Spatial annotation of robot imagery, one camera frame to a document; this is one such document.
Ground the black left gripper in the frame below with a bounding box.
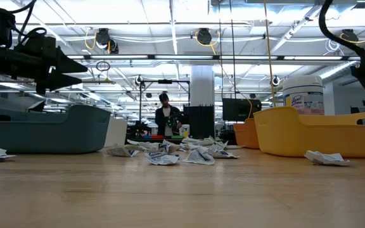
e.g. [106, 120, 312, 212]
[1, 37, 89, 96]

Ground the teal plastic bin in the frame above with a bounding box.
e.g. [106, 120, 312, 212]
[0, 104, 112, 155]

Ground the white yellow wipes canister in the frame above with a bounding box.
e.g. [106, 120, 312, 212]
[282, 75, 325, 117]

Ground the white plastic bin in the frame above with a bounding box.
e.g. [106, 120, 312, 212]
[104, 117, 129, 148]

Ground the yellow plastic bin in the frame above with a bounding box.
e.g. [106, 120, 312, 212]
[253, 106, 365, 158]

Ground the crumpled white printed packet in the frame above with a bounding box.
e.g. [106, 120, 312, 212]
[127, 139, 161, 151]

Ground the person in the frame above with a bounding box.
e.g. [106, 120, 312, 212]
[155, 92, 183, 137]

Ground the white building column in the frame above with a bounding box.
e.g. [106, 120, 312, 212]
[190, 65, 215, 107]

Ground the black monitor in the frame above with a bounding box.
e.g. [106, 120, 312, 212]
[222, 98, 262, 122]

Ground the orange plastic bin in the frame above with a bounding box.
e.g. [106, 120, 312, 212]
[233, 118, 261, 149]

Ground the black cabinet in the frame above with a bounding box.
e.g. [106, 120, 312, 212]
[183, 105, 215, 139]

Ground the black hanging cable loop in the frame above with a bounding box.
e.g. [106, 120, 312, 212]
[95, 60, 111, 72]

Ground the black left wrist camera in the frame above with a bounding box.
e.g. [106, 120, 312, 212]
[13, 28, 49, 54]

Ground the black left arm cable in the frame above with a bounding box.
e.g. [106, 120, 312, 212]
[8, 0, 48, 44]

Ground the black robot station frame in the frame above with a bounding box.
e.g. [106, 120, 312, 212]
[139, 79, 191, 142]

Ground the thin black hanging cable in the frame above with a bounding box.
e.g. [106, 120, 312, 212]
[218, 0, 225, 99]

